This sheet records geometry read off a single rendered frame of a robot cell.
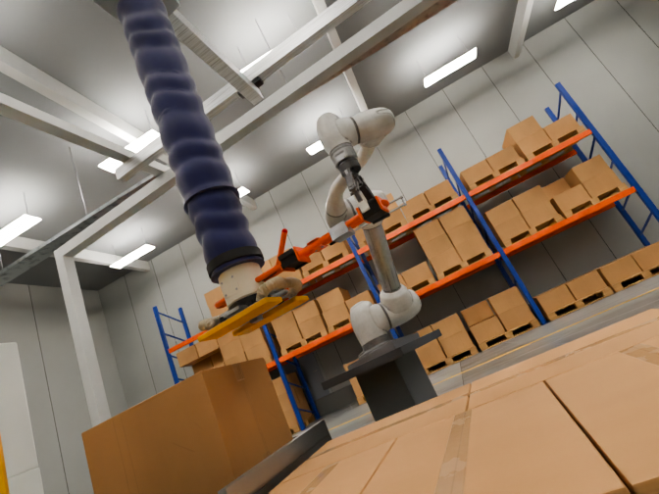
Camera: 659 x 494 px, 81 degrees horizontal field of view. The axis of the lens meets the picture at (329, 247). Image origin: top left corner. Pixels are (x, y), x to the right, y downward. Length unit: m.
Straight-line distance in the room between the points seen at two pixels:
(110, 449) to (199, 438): 0.40
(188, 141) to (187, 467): 1.21
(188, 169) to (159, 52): 0.63
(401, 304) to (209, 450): 1.16
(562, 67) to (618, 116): 1.77
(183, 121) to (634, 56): 11.38
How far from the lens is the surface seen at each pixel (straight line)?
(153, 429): 1.60
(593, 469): 0.60
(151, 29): 2.23
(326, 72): 3.74
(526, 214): 8.91
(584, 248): 10.34
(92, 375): 4.75
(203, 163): 1.69
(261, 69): 3.46
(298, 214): 10.98
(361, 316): 2.09
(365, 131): 1.46
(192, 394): 1.47
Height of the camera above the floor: 0.76
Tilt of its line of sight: 17 degrees up
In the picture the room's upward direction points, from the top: 25 degrees counter-clockwise
